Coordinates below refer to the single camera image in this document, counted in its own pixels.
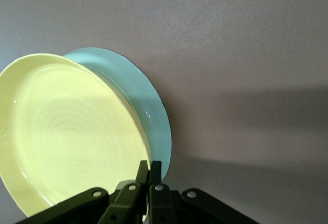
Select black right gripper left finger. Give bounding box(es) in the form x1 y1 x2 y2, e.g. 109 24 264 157
15 160 150 224

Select pale green round plate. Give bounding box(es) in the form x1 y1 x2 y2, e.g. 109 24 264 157
63 46 172 181

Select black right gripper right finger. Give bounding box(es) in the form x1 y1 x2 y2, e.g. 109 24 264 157
148 160 257 224

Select brown table cover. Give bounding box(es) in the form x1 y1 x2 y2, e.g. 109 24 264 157
0 0 328 224

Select yellow round plate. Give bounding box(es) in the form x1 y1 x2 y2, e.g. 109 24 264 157
0 53 152 221

